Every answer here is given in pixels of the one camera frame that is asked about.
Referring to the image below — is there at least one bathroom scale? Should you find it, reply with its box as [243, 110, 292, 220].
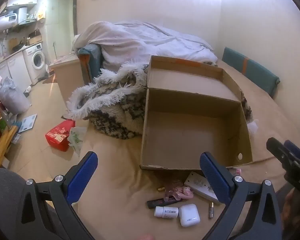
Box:
[18, 114, 38, 133]

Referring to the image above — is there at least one wooden nightstand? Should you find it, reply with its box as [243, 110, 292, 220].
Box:
[49, 55, 87, 103]

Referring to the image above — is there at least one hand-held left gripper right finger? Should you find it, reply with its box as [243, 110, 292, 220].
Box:
[199, 151, 283, 240]

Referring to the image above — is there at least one black cosmetic tube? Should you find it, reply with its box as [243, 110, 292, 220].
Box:
[147, 197, 183, 209]

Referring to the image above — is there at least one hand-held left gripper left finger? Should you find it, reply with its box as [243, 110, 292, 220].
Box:
[21, 151, 98, 240]

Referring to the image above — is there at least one white wall cabinet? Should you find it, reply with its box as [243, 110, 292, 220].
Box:
[6, 0, 38, 8]

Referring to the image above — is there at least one white power adapter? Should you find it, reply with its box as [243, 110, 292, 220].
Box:
[184, 171, 222, 205]

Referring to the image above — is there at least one white pill bottle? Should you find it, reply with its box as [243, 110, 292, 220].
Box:
[154, 206, 179, 218]

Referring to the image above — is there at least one cardboard box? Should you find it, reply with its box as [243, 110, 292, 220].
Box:
[26, 34, 43, 46]
[139, 55, 253, 171]

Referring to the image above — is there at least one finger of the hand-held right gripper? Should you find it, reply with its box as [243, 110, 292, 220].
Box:
[284, 140, 300, 167]
[266, 137, 299, 174]

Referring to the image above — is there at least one white washing machine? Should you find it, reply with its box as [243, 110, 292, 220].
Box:
[22, 43, 47, 85]

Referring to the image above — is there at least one cardboard box on counter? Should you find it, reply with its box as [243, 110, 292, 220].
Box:
[26, 34, 43, 46]

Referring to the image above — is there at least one white earbuds case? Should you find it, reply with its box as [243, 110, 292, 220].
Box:
[178, 204, 201, 228]

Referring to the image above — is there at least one white kitchen appliance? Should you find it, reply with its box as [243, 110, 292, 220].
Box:
[0, 14, 17, 28]

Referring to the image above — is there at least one grey plastic sack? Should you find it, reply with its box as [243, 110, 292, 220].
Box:
[0, 76, 32, 114]

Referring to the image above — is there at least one claw-shaped scalp massager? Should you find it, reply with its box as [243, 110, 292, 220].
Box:
[165, 180, 193, 200]

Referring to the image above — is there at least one white duvet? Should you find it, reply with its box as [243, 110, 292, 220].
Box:
[74, 21, 218, 67]

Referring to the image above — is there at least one red gift box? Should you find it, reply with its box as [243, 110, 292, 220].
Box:
[45, 120, 76, 152]

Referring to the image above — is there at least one fluffy black and white blanket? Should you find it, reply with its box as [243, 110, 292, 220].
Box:
[66, 59, 259, 140]

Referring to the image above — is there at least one yellow wooden chair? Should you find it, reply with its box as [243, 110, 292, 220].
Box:
[0, 115, 18, 168]

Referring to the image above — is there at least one person's grey trouser leg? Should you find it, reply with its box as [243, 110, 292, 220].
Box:
[0, 168, 65, 240]

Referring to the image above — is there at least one white kitchen cabinet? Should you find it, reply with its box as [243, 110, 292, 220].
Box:
[0, 51, 33, 93]

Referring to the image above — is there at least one clear plastic bag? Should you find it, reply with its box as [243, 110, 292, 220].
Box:
[67, 127, 87, 155]

